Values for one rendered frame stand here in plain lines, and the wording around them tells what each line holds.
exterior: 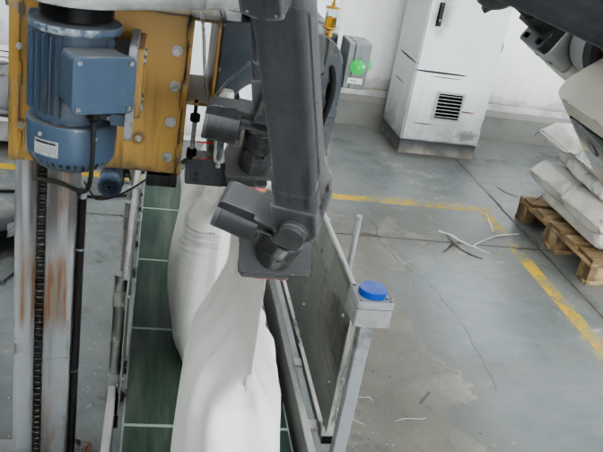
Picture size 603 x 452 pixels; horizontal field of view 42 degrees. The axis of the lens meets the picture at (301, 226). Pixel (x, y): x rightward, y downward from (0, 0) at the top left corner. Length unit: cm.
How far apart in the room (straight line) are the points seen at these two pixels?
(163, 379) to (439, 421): 109
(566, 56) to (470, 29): 407
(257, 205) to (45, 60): 50
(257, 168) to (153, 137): 29
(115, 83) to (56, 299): 66
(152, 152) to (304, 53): 86
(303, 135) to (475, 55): 457
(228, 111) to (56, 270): 64
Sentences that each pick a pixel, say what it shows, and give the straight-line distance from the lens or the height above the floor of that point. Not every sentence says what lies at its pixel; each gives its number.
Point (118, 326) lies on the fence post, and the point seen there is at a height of 59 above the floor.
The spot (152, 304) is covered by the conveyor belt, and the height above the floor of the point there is 38.
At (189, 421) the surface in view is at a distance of 136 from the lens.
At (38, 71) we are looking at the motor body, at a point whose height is 125.
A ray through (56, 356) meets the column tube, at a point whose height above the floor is 54.
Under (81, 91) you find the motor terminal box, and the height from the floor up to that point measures 125.
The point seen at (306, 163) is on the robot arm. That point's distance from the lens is 86.
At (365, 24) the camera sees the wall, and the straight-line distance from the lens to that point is 574.
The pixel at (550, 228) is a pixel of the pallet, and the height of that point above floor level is 11.
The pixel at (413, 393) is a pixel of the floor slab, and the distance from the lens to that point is 288.
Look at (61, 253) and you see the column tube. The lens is 173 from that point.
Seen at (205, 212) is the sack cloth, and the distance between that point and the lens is 188.
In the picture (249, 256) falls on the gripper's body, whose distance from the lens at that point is 109.
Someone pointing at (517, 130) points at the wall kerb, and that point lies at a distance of 630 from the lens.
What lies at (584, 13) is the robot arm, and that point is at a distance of 66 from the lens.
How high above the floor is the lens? 160
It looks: 24 degrees down
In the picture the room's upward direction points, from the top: 10 degrees clockwise
